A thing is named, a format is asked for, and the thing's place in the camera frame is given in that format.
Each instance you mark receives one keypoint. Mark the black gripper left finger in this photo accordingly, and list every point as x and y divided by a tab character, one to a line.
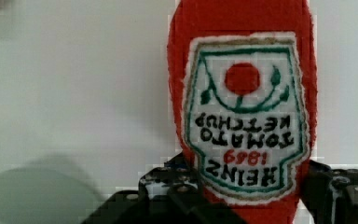
173	187

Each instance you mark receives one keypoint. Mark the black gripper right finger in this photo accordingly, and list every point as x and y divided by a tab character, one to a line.
331	195

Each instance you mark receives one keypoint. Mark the red plush ketchup bottle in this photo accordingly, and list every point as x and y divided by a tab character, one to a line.
244	95

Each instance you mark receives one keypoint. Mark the green plastic strainer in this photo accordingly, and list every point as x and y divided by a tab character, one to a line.
43	196

